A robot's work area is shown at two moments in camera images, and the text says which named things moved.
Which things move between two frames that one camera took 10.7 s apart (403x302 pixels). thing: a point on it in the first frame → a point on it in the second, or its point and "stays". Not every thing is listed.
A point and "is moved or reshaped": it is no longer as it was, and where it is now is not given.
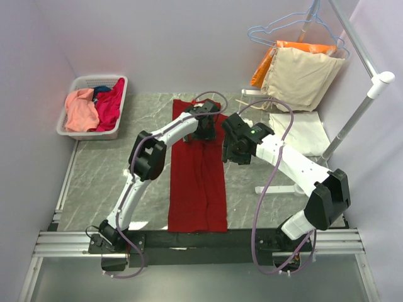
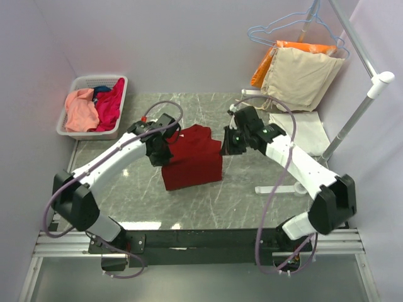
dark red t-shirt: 198,181 is moved or reshaped
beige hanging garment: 300,77 stays
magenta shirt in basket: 107,103 stays
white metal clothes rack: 378,78 stays
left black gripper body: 208,133 → 162,156
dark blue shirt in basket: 99,89 stays
